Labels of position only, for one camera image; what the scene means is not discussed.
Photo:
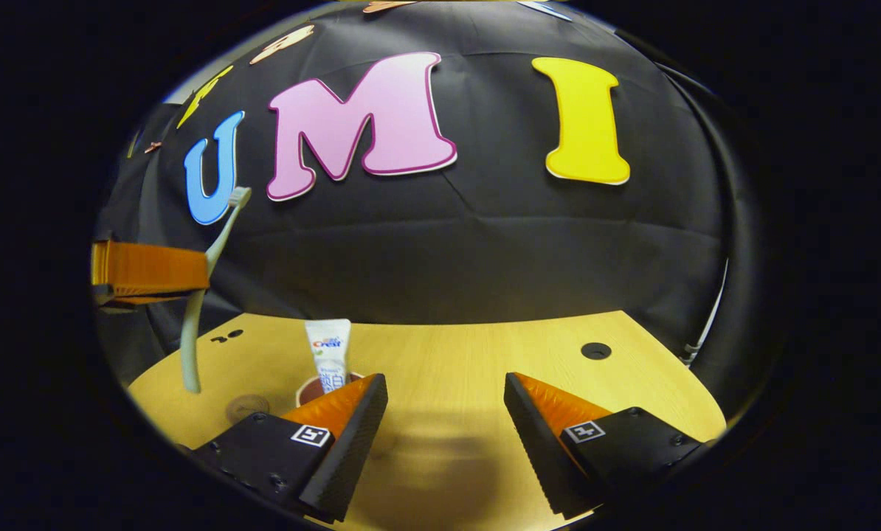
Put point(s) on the black backdrop cloth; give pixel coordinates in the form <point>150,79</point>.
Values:
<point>485,251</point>

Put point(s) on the white toothpaste tube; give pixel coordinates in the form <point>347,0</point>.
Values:
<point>328,350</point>

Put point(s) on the pale green toothbrush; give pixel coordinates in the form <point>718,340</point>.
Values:
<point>192,346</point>

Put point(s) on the wooden desktop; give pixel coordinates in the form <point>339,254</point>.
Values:
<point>448,354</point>

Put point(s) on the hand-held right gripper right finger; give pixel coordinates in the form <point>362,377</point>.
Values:
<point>533,435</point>

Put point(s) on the cream cup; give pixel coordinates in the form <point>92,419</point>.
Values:
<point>311,391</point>

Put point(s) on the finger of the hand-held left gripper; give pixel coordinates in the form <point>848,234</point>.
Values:
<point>127,301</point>
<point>153,267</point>

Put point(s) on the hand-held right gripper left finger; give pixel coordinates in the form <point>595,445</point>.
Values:
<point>352,435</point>

